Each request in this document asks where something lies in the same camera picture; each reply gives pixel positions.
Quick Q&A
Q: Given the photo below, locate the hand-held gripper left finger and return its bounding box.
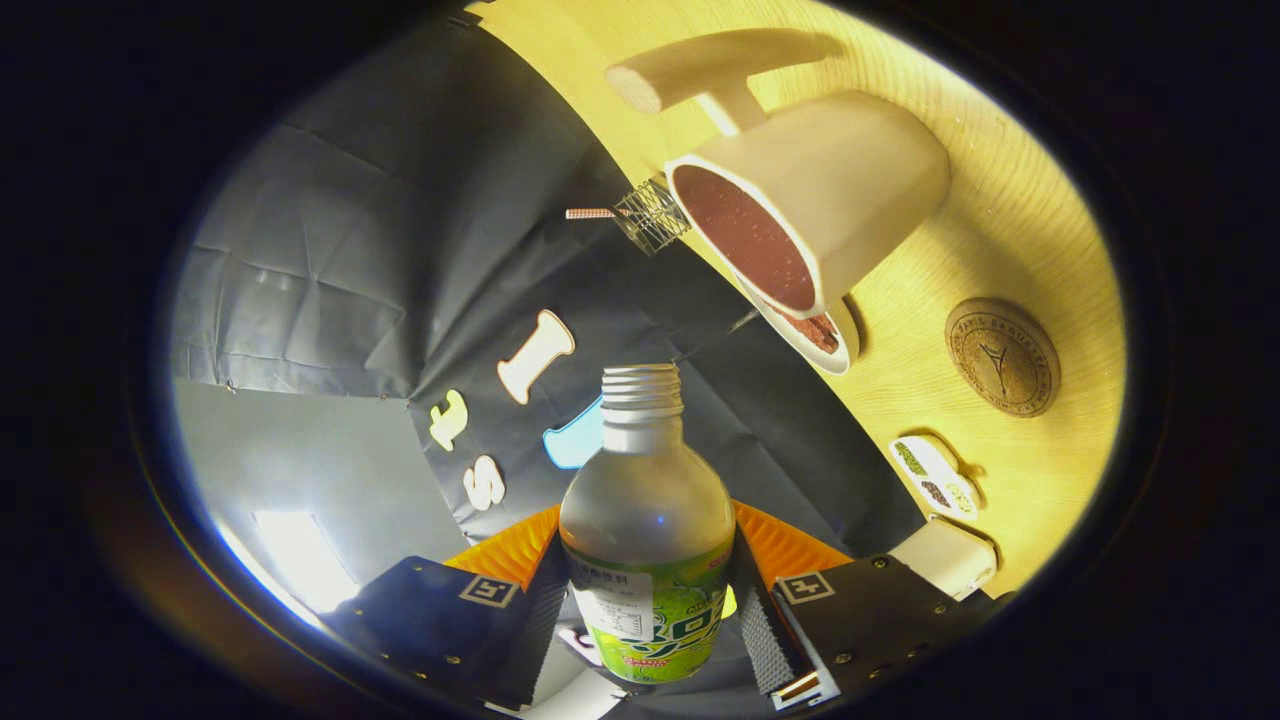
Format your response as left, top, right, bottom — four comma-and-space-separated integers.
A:
328, 505, 573, 711

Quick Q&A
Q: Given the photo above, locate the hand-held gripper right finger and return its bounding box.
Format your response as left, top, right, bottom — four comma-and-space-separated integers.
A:
728, 500, 1016, 711

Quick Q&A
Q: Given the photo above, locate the silver juice bottle green label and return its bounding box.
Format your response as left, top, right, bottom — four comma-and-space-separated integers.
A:
558, 363, 737, 686

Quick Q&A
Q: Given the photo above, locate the round wooden coaster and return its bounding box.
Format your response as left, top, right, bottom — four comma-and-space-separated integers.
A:
945, 297, 1062, 418

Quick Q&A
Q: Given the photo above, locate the reddish brown juice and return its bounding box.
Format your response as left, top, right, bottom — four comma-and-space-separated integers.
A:
673, 165, 819, 313

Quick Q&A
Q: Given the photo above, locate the white cup wooden handle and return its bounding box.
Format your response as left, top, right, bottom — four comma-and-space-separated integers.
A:
605, 28, 953, 321

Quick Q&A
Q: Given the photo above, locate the white toaster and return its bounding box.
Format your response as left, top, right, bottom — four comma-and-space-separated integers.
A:
888, 515, 999, 601

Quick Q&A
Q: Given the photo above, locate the white divided seed dish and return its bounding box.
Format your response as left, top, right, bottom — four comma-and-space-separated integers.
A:
888, 433, 983, 521

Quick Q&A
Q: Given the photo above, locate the white oval plate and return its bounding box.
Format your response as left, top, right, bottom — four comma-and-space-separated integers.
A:
735, 275, 861, 376

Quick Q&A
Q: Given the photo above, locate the brown sausage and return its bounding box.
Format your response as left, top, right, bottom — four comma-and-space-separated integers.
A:
765, 300, 841, 354

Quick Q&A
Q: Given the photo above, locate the black backdrop cloth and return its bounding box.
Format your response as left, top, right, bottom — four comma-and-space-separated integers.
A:
170, 10, 926, 720

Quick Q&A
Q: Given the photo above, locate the wooden table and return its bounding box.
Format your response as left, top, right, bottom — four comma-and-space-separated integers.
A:
480, 0, 1129, 601

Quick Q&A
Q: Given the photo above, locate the gold wire basket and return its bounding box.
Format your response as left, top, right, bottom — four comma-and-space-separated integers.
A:
612, 178, 693, 257

